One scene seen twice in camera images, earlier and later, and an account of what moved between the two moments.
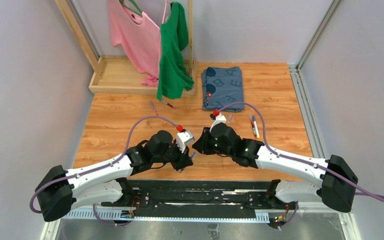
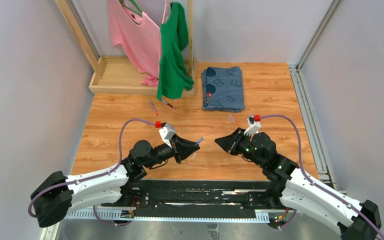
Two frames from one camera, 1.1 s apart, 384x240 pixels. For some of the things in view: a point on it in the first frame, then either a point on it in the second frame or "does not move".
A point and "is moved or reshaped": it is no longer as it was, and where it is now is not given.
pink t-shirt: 140,37 does not move
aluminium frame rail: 54,226 does not move
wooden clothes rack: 118,74 does not move
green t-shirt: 173,79 does not move
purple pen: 193,155 is moved or reshaped
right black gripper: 202,143 -> 238,142
